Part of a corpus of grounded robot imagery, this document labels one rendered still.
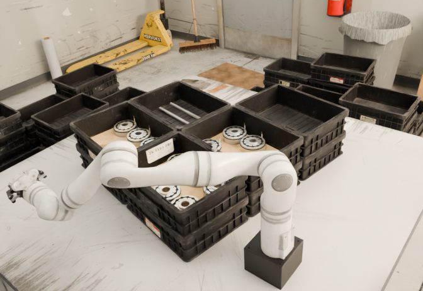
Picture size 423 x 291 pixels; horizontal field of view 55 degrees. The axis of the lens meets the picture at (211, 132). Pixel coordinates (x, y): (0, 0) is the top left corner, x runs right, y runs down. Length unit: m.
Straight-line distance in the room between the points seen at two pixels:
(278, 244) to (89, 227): 0.74
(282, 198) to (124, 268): 0.61
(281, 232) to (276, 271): 0.14
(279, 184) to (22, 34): 3.95
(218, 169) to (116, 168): 0.26
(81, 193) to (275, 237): 0.56
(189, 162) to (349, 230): 0.73
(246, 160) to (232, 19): 3.98
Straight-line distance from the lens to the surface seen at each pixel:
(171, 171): 1.02
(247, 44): 4.98
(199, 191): 1.48
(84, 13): 5.09
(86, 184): 1.15
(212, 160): 1.05
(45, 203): 1.27
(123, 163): 1.01
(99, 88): 3.18
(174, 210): 1.27
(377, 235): 1.56
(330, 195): 1.68
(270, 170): 1.08
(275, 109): 1.98
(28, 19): 4.75
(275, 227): 1.20
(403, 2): 4.13
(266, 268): 1.31
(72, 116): 2.91
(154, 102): 2.03
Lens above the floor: 1.77
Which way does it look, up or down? 31 degrees down
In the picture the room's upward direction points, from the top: 4 degrees counter-clockwise
